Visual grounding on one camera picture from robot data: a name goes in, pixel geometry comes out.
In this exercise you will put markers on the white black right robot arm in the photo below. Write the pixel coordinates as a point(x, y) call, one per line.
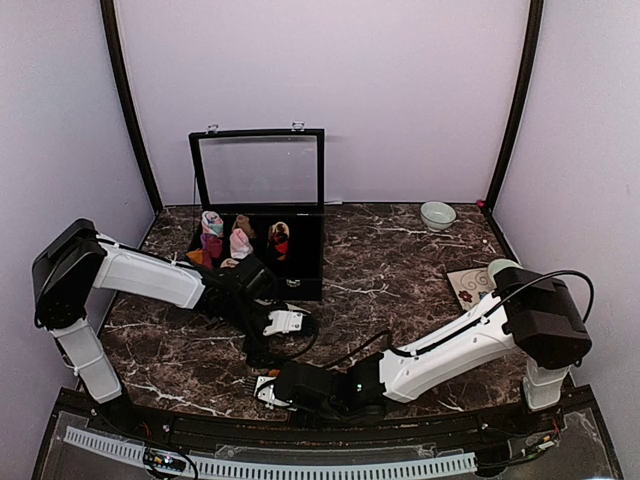
point(527, 311)

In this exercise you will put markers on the floral patterned coaster tile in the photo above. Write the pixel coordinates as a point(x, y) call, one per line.
point(470, 285)

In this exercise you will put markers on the white brown striped sock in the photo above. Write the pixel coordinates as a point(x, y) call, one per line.
point(271, 304)

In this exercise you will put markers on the white cup on coaster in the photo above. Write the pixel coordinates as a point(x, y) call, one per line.
point(499, 265)

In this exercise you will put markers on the beige rolled sock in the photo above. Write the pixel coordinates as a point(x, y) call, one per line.
point(229, 263)

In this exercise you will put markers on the black left frame post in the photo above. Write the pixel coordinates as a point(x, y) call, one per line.
point(128, 109)

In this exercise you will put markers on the magenta rolled sock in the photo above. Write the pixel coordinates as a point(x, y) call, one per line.
point(212, 245)

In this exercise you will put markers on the pale green ceramic bowl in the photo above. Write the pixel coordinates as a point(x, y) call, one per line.
point(437, 216)

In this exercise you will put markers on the black table edge rail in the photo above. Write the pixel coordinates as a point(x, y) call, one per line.
point(459, 413)

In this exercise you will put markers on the black frame post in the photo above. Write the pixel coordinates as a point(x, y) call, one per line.
point(128, 109)
point(526, 64)

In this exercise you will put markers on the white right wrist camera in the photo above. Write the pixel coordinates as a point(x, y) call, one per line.
point(264, 391)

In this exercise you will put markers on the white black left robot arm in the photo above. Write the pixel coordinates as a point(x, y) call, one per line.
point(81, 260)

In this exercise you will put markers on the black glass-lid sock box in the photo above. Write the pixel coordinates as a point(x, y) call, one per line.
point(269, 175)

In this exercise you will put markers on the black right frame post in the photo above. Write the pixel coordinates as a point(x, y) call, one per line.
point(526, 64)

